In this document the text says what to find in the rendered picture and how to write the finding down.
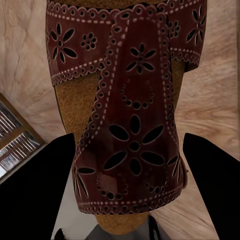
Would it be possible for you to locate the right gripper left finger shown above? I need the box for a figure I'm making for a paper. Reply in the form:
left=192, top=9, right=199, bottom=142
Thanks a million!
left=0, top=133, right=76, bottom=240

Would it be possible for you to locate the sandal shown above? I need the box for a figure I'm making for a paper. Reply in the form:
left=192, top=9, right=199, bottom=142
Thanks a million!
left=45, top=0, right=208, bottom=235

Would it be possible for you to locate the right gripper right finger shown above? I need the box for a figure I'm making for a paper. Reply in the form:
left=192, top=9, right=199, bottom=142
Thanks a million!
left=183, top=133, right=240, bottom=240

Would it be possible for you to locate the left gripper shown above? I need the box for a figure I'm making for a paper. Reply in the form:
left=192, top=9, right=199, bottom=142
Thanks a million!
left=54, top=215, right=162, bottom=240

